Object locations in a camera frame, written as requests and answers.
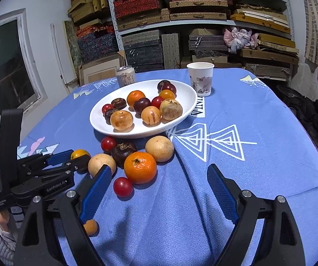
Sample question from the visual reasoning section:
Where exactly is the printed paper cup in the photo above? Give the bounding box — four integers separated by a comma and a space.
187, 62, 215, 97

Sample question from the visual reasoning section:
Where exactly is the green marbled panel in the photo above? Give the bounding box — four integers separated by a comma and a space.
64, 20, 83, 65

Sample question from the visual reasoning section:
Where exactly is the stack of blue patterned boxes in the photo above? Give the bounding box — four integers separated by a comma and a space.
77, 32, 119, 63

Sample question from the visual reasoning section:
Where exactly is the dark wrinkled passion fruit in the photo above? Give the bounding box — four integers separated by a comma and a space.
111, 142, 138, 169

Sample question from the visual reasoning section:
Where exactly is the dark purple plum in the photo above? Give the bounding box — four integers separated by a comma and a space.
133, 97, 151, 115
162, 82, 177, 95

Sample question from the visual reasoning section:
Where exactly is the orange cherry tomato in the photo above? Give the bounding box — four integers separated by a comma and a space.
159, 89, 176, 100

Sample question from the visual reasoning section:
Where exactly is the white oval plate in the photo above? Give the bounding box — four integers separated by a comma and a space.
89, 79, 198, 139

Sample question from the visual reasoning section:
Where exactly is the stack of small woven boxes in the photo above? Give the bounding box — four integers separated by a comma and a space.
68, 0, 110, 24

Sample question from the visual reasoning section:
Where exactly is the grey upright woven box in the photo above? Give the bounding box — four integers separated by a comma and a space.
162, 33, 180, 70

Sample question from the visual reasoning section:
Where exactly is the metal shelf rack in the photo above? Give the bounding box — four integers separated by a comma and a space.
104, 0, 301, 81

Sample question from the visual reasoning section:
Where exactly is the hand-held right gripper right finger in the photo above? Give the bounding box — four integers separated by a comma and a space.
207, 164, 306, 266

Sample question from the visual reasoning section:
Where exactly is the cardboard box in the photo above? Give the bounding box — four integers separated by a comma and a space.
77, 51, 126, 86

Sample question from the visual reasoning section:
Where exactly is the peach striped fruit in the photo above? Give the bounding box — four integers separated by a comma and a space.
141, 106, 162, 127

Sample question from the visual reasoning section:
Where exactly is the tan round fruit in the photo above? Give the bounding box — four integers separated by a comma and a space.
88, 153, 117, 177
145, 136, 175, 162

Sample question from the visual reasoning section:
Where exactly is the stack of dark grey boxes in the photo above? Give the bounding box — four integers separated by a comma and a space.
122, 29, 163, 72

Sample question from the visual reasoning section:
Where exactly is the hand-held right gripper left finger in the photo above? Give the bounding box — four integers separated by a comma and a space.
14, 164, 112, 266

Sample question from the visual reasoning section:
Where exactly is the drink can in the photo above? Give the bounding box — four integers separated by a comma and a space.
116, 65, 136, 88

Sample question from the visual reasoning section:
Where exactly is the dark round object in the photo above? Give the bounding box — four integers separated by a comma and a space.
275, 84, 301, 103

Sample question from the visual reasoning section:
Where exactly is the small orange-tan fruit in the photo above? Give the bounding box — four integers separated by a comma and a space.
83, 219, 98, 236

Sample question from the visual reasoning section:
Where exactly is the crumpled pink cloth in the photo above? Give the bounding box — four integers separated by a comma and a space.
223, 26, 259, 54

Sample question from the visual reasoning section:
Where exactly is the person's left hand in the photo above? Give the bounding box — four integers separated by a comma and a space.
0, 211, 11, 229

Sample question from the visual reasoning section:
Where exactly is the white board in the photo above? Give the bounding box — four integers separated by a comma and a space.
50, 23, 79, 85

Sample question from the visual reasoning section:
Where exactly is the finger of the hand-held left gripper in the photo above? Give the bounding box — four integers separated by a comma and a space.
34, 155, 91, 178
18, 150, 74, 169

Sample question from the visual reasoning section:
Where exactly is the stack of tan woven boxes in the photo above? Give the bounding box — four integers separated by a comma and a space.
109, 0, 291, 32

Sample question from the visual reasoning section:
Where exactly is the red patterned box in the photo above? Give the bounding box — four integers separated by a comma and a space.
113, 0, 162, 19

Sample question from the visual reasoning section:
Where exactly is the blue printed tablecloth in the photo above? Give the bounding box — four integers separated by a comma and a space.
15, 68, 318, 266

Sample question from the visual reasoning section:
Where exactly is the white framed window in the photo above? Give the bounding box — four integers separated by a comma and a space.
0, 8, 49, 133

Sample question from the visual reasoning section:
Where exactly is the orange spotted round fruit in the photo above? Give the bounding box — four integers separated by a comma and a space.
110, 110, 134, 131

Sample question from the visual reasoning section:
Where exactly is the black jacket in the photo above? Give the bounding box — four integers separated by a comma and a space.
275, 84, 318, 162

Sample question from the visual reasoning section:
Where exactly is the stack of brown flat boxes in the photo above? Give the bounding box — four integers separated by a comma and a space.
188, 28, 300, 79

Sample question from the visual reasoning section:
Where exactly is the yellow-orange cherry tomato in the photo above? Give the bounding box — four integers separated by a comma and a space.
70, 149, 91, 161

